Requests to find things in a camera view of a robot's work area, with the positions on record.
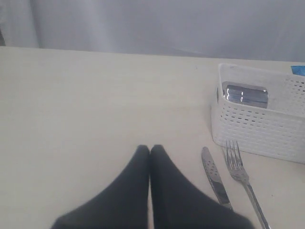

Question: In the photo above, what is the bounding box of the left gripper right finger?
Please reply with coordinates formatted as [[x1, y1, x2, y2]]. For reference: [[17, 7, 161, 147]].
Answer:
[[149, 144, 239, 229]]

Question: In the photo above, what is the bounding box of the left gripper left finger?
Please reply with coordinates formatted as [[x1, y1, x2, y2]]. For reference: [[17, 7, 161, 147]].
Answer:
[[52, 145, 150, 229]]

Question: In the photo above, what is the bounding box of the stainless steel table knife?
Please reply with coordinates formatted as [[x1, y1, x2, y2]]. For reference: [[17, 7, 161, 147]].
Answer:
[[201, 146, 233, 210]]

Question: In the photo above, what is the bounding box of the stainless steel fork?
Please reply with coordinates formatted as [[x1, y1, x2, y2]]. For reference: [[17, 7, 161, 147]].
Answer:
[[225, 140, 271, 229]]

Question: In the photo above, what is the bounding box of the blue Lays chip bag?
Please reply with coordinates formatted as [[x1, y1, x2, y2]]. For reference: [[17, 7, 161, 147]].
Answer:
[[291, 65, 305, 76]]

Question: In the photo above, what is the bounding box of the white plastic lattice basket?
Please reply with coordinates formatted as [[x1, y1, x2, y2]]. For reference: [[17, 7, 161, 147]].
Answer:
[[211, 63, 305, 163]]

